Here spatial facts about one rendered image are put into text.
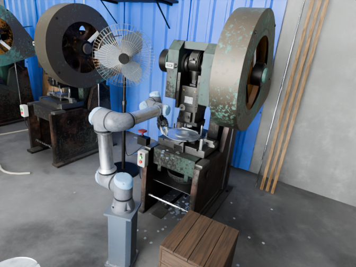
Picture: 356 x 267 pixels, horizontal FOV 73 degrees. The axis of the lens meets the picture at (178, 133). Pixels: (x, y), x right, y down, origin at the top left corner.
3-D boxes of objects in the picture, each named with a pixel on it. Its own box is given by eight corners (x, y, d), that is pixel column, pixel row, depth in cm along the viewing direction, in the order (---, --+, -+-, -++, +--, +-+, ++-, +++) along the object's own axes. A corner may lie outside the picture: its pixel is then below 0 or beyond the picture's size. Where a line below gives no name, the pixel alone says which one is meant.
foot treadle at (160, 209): (160, 223, 196) (161, 217, 194) (150, 218, 200) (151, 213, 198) (194, 189, 244) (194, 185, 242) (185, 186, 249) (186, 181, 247)
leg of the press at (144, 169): (143, 214, 220) (148, 119, 188) (133, 208, 226) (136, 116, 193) (190, 173, 296) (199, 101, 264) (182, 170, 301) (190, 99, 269)
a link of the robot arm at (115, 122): (118, 118, 126) (172, 101, 164) (104, 113, 131) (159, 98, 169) (118, 139, 130) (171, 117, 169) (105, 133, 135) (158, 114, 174)
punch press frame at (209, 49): (189, 215, 201) (213, 43, 153) (148, 195, 221) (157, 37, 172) (223, 176, 266) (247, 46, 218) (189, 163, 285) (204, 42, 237)
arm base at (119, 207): (129, 217, 150) (130, 204, 147) (106, 212, 153) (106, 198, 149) (138, 202, 164) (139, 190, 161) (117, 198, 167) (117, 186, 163)
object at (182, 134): (192, 128, 216) (192, 127, 216) (205, 141, 191) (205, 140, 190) (161, 128, 207) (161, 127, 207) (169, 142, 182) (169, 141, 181)
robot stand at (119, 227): (129, 273, 165) (131, 220, 148) (104, 266, 168) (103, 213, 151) (139, 251, 182) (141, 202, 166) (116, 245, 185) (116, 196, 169)
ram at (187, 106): (192, 124, 191) (196, 87, 181) (175, 119, 198) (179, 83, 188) (201, 119, 206) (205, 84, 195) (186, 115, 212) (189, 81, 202)
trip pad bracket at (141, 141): (145, 159, 209) (146, 138, 202) (136, 155, 213) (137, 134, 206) (149, 156, 214) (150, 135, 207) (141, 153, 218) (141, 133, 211)
